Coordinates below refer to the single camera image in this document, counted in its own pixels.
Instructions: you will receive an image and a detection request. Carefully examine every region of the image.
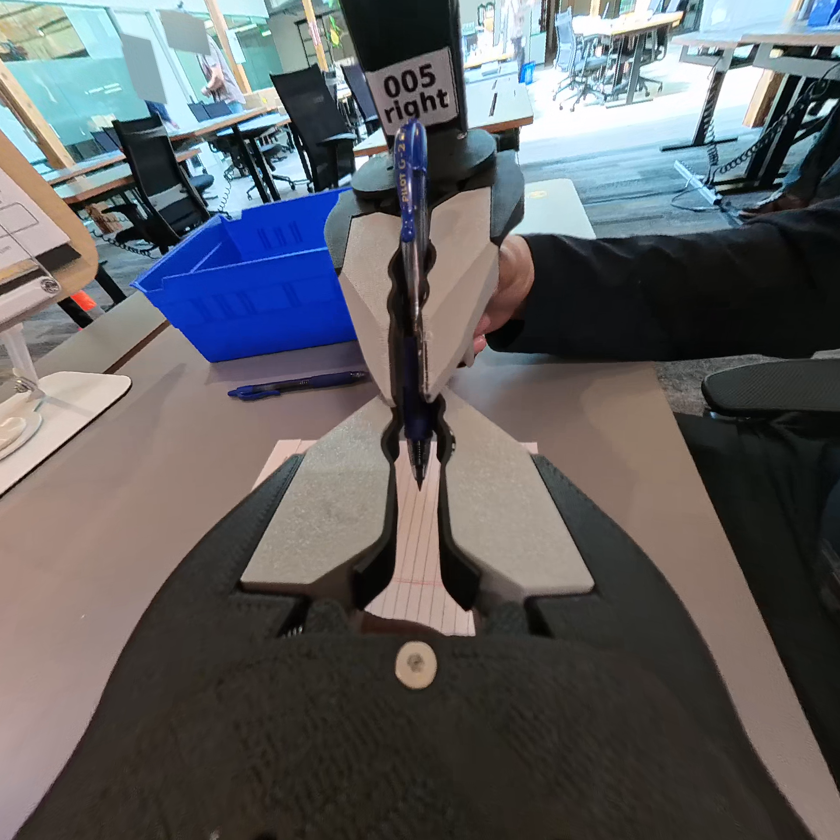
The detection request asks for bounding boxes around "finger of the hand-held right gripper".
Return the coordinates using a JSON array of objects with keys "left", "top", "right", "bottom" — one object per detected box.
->
[
  {"left": 336, "top": 209, "right": 404, "bottom": 409},
  {"left": 419, "top": 189, "right": 501, "bottom": 404}
]

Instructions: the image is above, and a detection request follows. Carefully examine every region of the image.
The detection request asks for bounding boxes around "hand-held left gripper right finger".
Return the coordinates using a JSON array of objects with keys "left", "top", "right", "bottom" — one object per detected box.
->
[{"left": 436, "top": 392, "right": 597, "bottom": 610}]

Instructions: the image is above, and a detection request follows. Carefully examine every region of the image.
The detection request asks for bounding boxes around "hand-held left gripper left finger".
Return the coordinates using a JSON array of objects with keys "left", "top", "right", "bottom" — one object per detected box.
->
[{"left": 239, "top": 395, "right": 404, "bottom": 610}]

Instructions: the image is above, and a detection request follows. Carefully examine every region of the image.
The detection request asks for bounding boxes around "white lined legal pad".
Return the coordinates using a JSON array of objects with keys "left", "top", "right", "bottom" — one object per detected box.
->
[{"left": 252, "top": 438, "right": 539, "bottom": 636}]

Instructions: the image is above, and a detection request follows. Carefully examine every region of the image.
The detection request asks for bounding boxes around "blue clear-barrel gel pen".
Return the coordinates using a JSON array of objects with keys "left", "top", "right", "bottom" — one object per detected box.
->
[{"left": 392, "top": 118, "right": 435, "bottom": 493}]

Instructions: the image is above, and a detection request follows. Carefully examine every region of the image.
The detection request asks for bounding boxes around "person's right forearm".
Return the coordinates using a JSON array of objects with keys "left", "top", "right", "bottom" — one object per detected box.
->
[{"left": 489, "top": 197, "right": 840, "bottom": 363}]

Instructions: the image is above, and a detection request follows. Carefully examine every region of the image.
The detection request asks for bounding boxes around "wood edged desk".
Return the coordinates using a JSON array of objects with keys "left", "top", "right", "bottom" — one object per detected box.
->
[{"left": 354, "top": 73, "right": 534, "bottom": 158}]

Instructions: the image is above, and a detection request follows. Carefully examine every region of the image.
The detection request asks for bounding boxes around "wooden top desk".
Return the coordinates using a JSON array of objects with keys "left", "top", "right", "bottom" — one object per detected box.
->
[
  {"left": 663, "top": 23, "right": 840, "bottom": 153},
  {"left": 36, "top": 108, "right": 293, "bottom": 204},
  {"left": 571, "top": 12, "right": 683, "bottom": 106}
]

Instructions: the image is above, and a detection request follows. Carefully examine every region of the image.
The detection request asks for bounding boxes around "person's right hand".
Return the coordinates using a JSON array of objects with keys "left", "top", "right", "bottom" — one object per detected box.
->
[{"left": 461, "top": 234, "right": 536, "bottom": 370}]

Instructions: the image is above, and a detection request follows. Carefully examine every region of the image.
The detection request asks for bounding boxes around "black office chair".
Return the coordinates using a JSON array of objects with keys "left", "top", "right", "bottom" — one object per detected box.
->
[
  {"left": 269, "top": 62, "right": 358, "bottom": 194},
  {"left": 112, "top": 115, "right": 214, "bottom": 253},
  {"left": 341, "top": 62, "right": 382, "bottom": 132}
]

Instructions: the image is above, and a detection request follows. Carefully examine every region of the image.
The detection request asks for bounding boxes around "blue plastic bin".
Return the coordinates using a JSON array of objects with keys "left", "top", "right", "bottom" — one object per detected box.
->
[{"left": 130, "top": 187, "right": 358, "bottom": 363}]

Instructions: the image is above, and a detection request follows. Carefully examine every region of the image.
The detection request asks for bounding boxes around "dark blue retractable pen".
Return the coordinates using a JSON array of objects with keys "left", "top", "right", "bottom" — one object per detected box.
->
[{"left": 227, "top": 371, "right": 370, "bottom": 402}]

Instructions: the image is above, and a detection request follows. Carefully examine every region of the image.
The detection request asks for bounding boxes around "grey mesh office chair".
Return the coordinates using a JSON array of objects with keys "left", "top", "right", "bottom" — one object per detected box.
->
[{"left": 554, "top": 10, "right": 614, "bottom": 109}]

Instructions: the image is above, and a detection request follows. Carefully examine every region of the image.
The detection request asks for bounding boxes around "person's dark clothed body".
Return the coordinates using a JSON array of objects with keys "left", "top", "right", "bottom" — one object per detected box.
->
[{"left": 676, "top": 407, "right": 840, "bottom": 782}]

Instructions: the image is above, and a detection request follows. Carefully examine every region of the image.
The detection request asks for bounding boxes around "white power strip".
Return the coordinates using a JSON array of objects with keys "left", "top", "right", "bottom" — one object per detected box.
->
[{"left": 672, "top": 161, "right": 724, "bottom": 206}]

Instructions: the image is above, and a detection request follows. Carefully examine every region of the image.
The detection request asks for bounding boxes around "acrylic sign holder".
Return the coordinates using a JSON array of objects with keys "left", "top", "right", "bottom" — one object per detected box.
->
[{"left": 0, "top": 167, "right": 132, "bottom": 497}]

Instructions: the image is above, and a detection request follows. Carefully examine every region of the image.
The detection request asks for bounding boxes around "black chair armrest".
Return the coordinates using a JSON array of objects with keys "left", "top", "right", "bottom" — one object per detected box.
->
[{"left": 701, "top": 357, "right": 840, "bottom": 417}]

